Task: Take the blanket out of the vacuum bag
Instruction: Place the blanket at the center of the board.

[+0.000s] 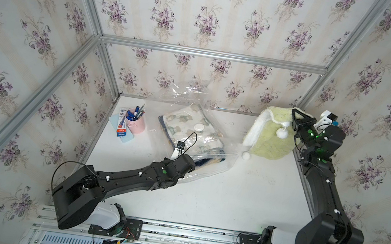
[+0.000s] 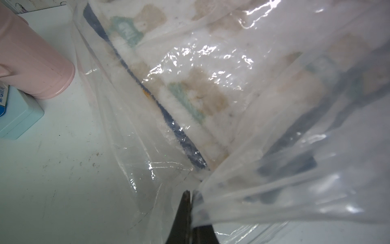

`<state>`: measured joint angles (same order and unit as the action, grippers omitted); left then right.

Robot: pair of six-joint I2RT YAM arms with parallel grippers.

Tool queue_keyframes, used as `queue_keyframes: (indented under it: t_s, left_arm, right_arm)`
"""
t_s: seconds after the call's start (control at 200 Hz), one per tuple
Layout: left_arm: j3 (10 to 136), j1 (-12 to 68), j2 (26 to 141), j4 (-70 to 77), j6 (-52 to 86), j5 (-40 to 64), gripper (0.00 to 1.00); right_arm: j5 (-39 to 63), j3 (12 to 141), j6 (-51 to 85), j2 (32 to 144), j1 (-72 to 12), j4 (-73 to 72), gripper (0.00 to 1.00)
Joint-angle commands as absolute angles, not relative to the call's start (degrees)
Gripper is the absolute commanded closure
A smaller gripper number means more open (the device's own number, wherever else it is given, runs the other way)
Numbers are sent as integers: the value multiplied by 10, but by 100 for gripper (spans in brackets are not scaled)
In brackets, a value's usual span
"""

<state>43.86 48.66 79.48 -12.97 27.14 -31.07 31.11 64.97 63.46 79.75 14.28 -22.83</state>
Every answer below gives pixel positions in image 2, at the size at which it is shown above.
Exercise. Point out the pink pen cup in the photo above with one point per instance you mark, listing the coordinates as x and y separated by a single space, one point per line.
28 62

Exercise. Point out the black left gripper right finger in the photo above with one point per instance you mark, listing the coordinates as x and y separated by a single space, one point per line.
203 234

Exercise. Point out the white patterned folded blanket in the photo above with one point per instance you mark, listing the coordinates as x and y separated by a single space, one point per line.
214 74

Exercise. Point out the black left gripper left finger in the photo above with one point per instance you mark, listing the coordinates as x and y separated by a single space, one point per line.
181 229

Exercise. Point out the light blue box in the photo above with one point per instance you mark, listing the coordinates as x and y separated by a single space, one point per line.
19 111

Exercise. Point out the clear plastic vacuum bag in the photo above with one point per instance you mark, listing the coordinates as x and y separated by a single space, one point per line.
340 174

